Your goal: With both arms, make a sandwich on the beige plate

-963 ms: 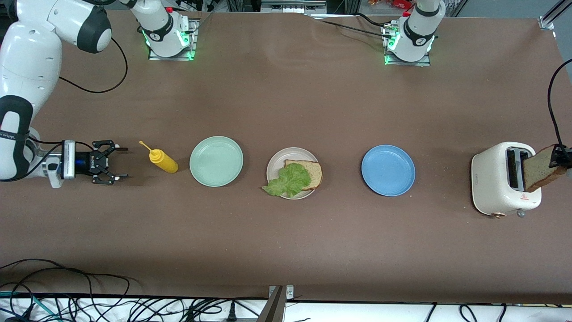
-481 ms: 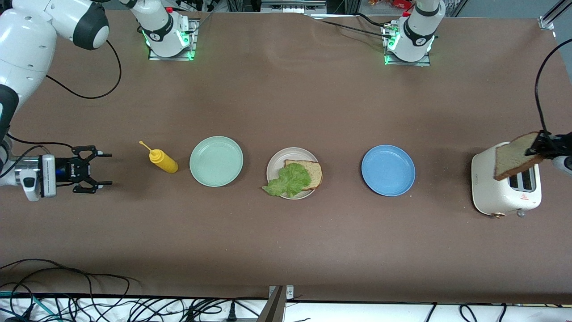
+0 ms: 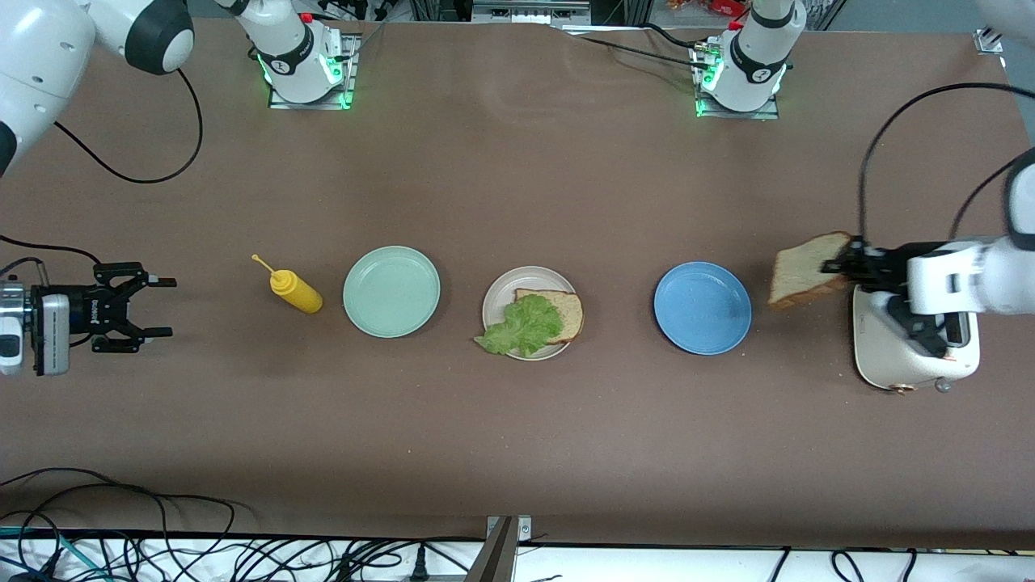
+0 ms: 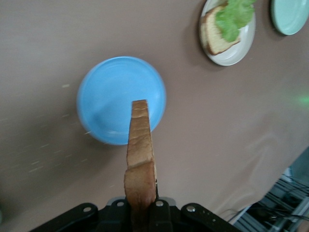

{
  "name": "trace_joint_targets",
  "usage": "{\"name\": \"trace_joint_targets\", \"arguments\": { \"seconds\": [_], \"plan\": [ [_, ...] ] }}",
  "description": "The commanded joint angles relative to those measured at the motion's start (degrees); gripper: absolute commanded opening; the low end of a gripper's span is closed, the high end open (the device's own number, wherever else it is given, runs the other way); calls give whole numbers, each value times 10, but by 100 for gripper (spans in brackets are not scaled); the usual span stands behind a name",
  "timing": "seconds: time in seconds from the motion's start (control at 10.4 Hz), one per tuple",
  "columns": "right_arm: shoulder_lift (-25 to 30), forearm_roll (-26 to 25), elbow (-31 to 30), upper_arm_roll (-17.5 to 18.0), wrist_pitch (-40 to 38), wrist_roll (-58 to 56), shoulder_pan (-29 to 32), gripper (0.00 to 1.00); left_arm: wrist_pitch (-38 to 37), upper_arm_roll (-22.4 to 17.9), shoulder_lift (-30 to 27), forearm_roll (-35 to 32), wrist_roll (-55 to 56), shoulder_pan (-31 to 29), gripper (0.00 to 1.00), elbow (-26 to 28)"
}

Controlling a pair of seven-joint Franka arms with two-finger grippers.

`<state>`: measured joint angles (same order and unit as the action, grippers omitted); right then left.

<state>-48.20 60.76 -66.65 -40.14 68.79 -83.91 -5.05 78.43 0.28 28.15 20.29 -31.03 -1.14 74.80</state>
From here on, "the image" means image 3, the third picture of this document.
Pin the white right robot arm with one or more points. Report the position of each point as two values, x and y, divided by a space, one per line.
48 48

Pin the green round plate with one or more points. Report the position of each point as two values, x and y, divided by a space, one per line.
391 292

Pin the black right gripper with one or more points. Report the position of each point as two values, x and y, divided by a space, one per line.
83 310

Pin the black power plug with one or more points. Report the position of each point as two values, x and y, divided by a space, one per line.
419 564

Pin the white two-slot toaster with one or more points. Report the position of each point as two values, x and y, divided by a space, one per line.
889 347

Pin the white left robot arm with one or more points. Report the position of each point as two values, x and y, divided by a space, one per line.
756 56

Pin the aluminium frame profile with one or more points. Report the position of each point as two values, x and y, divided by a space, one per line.
990 40

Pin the green lettuce leaf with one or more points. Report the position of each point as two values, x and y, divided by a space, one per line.
525 327

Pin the grey power strip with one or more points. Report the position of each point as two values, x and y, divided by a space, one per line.
530 10

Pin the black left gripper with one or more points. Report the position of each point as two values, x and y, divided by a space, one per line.
880 267

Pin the metal table bracket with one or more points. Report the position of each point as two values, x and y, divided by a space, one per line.
501 558

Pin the brown bread slice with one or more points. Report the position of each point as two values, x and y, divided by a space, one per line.
570 311
800 271

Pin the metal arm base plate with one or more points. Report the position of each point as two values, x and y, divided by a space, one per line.
349 81
740 115

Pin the beige round plate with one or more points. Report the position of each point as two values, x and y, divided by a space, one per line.
497 295

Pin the blue round plate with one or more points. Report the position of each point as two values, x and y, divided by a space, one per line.
702 308

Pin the yellow mustard squeeze bottle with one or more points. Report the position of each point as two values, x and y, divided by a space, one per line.
297 293

